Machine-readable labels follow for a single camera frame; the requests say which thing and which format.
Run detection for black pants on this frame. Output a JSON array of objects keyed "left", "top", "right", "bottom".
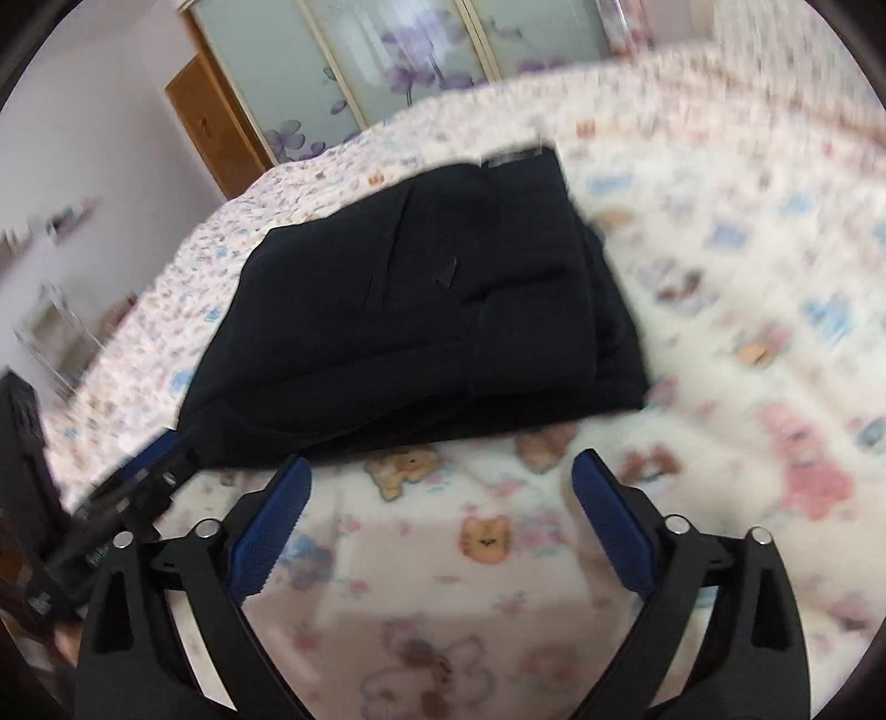
[{"left": 177, "top": 147, "right": 650, "bottom": 468}]

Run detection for floral glass sliding wardrobe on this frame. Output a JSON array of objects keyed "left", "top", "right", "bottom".
[{"left": 180, "top": 0, "right": 611, "bottom": 163}]

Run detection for brown wooden door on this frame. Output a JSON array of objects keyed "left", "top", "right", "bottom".
[{"left": 165, "top": 54, "right": 269, "bottom": 199}]

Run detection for white shelf with items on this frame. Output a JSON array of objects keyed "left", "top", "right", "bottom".
[{"left": 2, "top": 197, "right": 138, "bottom": 402}]

